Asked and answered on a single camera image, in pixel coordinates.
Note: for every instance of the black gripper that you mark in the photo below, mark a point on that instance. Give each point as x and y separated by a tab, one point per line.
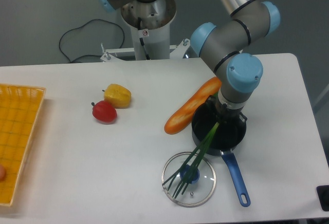
224	114

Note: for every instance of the green onion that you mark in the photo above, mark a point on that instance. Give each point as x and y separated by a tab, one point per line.
198	154

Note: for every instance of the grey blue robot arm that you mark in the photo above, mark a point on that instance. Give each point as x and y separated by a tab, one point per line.
219	48

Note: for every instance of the orange bread loaf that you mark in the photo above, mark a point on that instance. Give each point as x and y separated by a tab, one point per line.
183	116

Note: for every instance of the glass lid blue knob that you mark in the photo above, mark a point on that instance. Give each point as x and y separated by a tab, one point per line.
193	195

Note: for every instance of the yellow bell pepper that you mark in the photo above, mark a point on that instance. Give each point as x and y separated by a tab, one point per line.
117	96

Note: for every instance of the black device at table edge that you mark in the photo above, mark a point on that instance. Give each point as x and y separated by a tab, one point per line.
323	195

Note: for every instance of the yellow woven basket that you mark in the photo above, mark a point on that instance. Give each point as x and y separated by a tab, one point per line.
20	107

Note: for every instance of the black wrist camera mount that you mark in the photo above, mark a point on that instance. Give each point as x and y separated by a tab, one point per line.
242	117

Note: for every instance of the black pot blue handle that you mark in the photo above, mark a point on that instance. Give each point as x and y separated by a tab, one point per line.
227	137

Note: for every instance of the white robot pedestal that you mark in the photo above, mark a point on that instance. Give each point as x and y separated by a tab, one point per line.
149	24

